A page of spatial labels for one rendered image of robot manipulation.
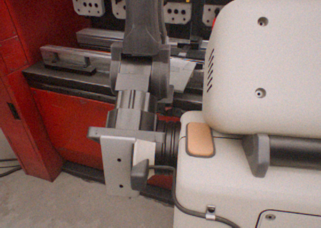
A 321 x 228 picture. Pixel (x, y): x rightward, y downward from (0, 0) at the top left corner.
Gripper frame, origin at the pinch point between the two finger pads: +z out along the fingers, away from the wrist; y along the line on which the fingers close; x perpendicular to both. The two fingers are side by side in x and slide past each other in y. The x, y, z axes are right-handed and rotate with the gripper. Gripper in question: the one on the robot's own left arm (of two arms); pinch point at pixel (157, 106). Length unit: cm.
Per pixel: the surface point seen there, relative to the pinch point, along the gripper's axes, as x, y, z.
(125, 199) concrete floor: 22, 26, 100
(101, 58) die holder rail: -39, 35, 24
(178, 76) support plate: -20.0, -5.8, 9.8
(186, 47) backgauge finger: -50, -8, 24
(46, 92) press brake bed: -25, 69, 40
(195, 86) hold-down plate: -23.6, -14.0, 22.2
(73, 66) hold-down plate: -36, 52, 29
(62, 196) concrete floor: 24, 71, 99
